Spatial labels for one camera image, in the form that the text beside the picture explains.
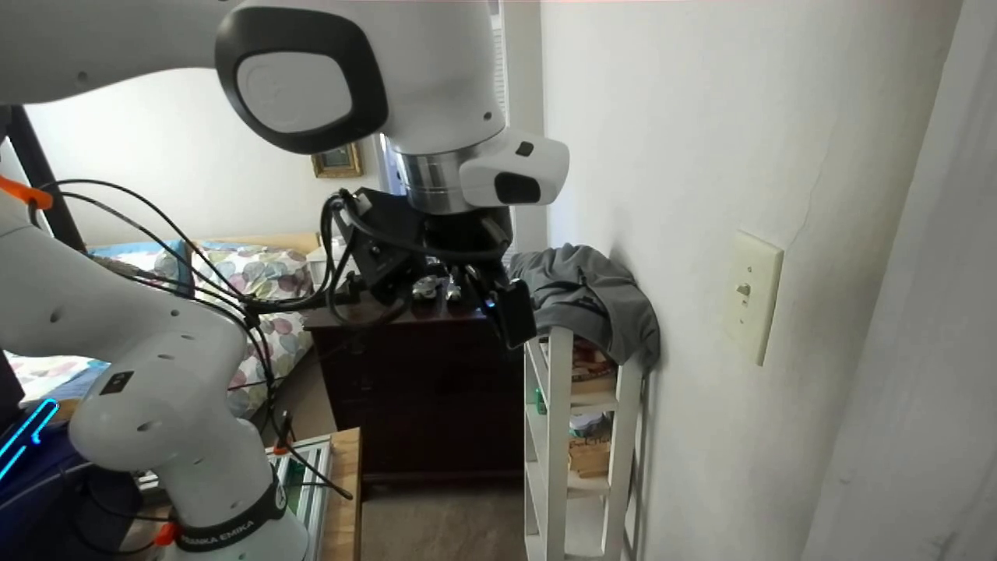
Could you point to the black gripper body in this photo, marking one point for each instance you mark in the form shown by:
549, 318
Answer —
392, 248

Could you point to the cream wall light switch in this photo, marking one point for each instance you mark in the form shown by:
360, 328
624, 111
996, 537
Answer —
751, 287

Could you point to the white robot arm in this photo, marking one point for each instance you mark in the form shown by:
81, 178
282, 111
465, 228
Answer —
305, 76

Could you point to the grey cloth on shelf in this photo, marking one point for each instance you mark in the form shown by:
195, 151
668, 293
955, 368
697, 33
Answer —
584, 292

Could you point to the dark wooden dresser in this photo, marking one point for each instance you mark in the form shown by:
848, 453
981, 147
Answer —
434, 390

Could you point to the gold framed picture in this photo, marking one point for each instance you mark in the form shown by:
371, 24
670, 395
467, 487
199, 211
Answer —
336, 164

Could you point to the white wooden shelf rack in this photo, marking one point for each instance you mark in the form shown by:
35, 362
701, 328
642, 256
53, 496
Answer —
579, 418

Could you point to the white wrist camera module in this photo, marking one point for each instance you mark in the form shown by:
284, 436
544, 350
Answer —
514, 172

